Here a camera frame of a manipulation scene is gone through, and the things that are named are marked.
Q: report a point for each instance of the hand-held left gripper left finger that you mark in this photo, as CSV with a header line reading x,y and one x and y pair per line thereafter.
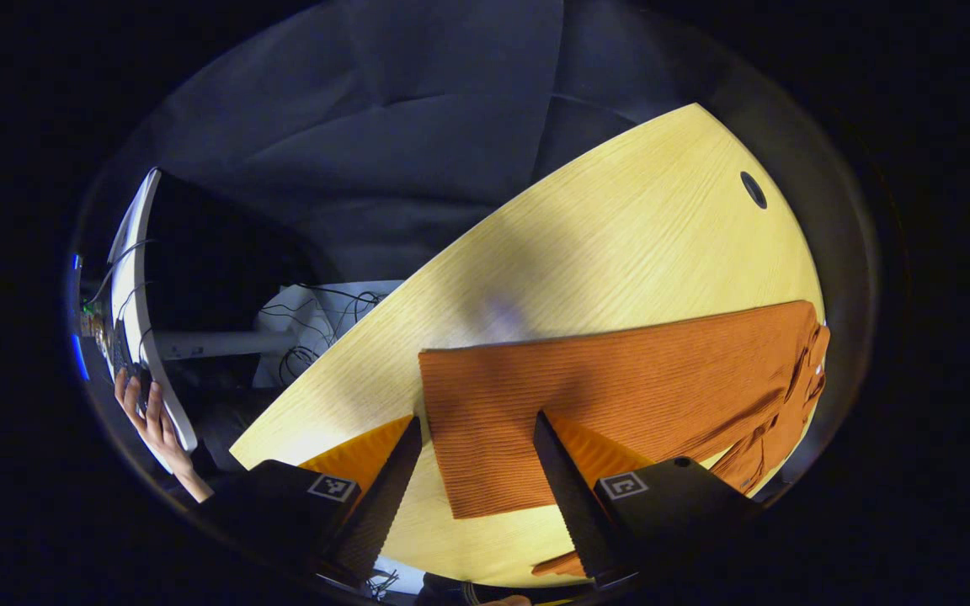
x,y
384,505

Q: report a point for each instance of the white desk crossbar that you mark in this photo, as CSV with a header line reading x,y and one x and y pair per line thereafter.
x,y
224,343

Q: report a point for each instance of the orange knit shirt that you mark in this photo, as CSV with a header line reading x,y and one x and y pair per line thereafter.
x,y
620,387

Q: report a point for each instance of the white side desk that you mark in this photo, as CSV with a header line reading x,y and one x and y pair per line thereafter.
x,y
127,295

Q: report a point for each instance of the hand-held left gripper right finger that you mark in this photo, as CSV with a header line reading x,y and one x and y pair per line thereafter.
x,y
573,505

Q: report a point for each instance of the black backdrop cloth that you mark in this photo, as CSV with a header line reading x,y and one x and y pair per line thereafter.
x,y
409,126

